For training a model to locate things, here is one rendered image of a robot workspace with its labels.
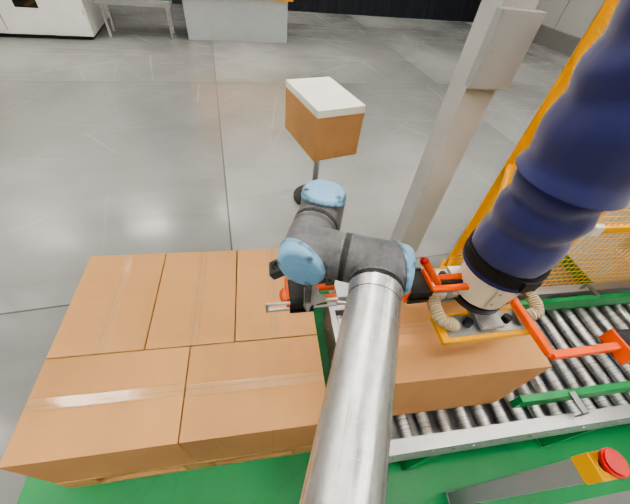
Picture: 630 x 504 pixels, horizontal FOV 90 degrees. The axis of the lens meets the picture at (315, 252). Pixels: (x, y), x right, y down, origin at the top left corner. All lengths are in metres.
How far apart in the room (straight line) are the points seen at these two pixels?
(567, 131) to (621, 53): 0.13
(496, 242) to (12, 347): 2.63
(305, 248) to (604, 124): 0.57
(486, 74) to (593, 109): 1.04
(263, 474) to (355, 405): 1.60
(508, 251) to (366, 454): 0.68
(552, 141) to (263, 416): 1.30
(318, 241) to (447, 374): 0.80
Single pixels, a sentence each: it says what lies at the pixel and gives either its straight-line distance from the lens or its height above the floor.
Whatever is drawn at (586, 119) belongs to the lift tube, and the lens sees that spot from 0.80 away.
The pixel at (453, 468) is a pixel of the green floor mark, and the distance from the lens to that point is 2.18.
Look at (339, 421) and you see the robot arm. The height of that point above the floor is 1.59.
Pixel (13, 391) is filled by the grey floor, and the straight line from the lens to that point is 2.54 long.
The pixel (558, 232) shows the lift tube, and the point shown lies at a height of 1.52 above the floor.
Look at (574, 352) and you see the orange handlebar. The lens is 1.12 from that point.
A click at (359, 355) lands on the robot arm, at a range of 0.41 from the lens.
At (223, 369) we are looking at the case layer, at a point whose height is 0.54.
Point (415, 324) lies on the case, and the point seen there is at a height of 0.95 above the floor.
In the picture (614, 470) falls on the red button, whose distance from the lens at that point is 1.27.
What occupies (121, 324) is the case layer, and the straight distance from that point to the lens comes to 1.79.
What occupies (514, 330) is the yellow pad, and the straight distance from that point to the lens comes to 1.22.
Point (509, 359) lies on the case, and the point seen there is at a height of 0.95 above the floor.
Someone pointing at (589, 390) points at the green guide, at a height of 0.64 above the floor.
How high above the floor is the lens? 1.96
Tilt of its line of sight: 47 degrees down
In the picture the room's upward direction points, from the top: 8 degrees clockwise
